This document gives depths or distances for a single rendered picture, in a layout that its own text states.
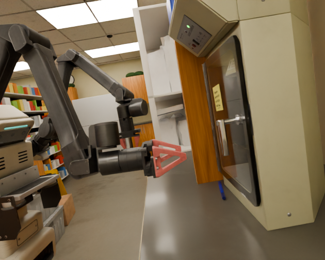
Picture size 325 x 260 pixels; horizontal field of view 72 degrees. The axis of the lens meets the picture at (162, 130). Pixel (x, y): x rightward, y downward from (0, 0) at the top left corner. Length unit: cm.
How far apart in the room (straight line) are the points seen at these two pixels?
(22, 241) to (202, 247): 80
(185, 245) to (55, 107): 46
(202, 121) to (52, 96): 53
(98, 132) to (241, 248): 41
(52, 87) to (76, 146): 17
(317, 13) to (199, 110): 54
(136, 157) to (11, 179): 65
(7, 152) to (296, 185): 100
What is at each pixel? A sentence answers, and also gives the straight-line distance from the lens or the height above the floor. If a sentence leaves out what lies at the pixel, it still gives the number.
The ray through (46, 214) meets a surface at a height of 38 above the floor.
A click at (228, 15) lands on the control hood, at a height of 142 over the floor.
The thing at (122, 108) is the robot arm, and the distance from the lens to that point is 92.
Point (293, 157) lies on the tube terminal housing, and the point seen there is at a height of 110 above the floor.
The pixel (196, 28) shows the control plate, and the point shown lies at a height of 145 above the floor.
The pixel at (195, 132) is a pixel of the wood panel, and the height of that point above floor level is 114.
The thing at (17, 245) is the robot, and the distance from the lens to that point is 115.
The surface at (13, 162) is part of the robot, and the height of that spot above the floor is 114.
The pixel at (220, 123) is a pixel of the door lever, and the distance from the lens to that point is 55.
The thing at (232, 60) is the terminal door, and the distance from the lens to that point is 56.
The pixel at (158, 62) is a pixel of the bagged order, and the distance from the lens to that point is 191.
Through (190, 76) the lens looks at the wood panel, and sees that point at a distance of 87.
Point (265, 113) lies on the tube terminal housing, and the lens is 54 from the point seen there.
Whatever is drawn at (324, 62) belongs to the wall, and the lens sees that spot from 103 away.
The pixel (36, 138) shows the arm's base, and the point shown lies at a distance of 125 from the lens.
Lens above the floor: 126
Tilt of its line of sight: 6 degrees down
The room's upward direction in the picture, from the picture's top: 10 degrees counter-clockwise
